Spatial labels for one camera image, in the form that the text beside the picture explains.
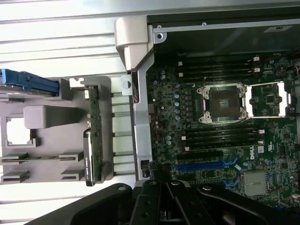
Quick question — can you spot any hard disk in blue carrier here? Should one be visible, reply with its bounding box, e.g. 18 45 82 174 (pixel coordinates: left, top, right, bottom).
0 68 59 98

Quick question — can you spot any silver chipset heatsink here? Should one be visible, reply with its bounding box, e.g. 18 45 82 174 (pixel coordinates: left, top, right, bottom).
243 172 270 197

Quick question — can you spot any black expansion slot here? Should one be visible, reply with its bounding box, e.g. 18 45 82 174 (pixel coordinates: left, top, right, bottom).
176 150 225 163

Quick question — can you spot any gray plastic parts rack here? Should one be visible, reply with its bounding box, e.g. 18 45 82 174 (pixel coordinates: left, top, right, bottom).
0 76 111 186

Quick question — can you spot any blue expansion slot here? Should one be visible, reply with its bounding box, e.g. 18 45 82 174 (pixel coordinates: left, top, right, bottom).
176 163 227 172

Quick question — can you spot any silver CPU chip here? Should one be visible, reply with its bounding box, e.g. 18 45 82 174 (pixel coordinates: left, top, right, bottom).
6 116 33 144

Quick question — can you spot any CPU socket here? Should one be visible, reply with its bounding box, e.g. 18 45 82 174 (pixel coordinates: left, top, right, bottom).
195 84 249 122

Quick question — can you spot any green RAM stick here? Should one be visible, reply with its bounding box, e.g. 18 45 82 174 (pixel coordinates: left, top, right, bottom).
1 157 79 163

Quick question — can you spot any black open PC case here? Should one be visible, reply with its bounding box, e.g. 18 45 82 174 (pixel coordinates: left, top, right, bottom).
114 14 300 215

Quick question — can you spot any green Dell motherboard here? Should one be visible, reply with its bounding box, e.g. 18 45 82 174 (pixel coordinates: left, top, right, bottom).
146 52 300 211

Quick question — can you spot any black RAM slot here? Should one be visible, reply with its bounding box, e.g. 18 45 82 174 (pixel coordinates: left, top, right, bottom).
183 137 264 144
177 69 260 75
178 58 260 65
182 132 264 139
177 74 259 81
177 64 259 70
182 127 265 134

